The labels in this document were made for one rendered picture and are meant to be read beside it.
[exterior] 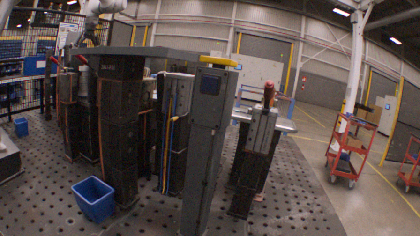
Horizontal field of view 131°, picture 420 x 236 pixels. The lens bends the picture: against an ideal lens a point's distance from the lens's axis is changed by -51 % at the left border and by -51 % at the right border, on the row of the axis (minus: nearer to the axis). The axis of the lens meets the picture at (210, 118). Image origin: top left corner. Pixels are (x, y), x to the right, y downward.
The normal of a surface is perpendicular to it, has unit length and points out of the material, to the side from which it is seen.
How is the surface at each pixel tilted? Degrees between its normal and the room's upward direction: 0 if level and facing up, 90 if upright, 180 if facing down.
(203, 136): 90
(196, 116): 90
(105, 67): 90
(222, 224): 0
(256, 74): 90
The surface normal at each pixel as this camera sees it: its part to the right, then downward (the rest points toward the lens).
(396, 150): -0.11, 0.15
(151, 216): 0.15, -0.96
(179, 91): -0.33, 0.18
